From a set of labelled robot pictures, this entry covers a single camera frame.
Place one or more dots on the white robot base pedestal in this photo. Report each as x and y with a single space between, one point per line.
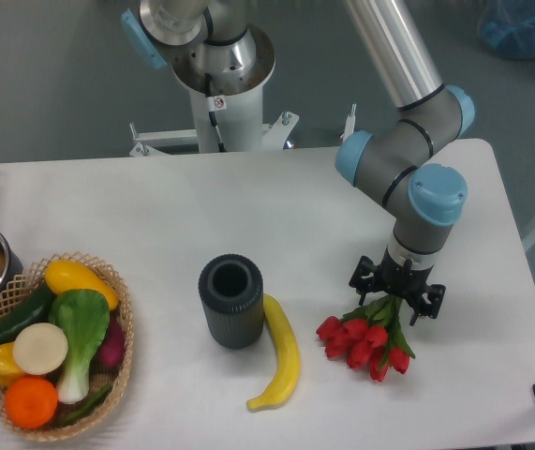
222 123

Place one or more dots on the yellow banana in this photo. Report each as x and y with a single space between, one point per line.
279 390

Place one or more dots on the green chili pepper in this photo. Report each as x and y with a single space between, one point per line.
86 408

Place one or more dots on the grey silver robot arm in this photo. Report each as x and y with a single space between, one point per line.
224 61

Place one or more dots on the dark grey ribbed vase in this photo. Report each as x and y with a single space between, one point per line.
231 292

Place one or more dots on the green bok choy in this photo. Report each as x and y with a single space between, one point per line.
83 315

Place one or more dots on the purple red sweet potato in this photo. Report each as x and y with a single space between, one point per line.
111 352

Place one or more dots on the yellow bell pepper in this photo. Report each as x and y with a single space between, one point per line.
10 371

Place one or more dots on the red tulip bouquet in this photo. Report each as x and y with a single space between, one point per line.
369 337

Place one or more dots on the white round onion slice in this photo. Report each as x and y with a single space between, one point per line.
40 348

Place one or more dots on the dark green cucumber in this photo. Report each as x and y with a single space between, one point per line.
35 308

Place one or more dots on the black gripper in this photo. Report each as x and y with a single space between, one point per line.
405 282

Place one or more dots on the orange fruit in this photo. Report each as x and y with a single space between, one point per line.
31 402

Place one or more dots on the yellow squash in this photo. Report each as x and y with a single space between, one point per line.
64 275

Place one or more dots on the woven wicker basket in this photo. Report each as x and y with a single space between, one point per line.
16 291

